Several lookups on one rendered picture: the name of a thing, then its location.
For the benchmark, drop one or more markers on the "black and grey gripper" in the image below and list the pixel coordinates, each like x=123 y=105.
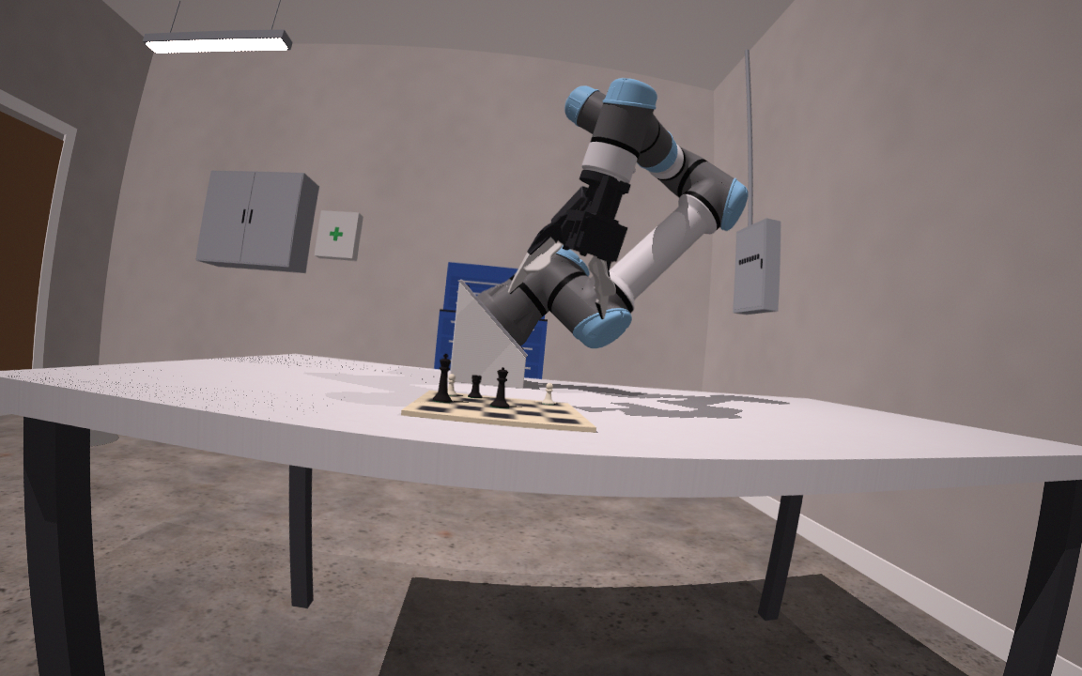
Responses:
x=596 y=237

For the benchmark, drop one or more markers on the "black and cream chessboard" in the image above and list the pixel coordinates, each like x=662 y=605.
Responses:
x=521 y=412

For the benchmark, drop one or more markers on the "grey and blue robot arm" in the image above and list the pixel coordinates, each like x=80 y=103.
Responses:
x=709 y=199

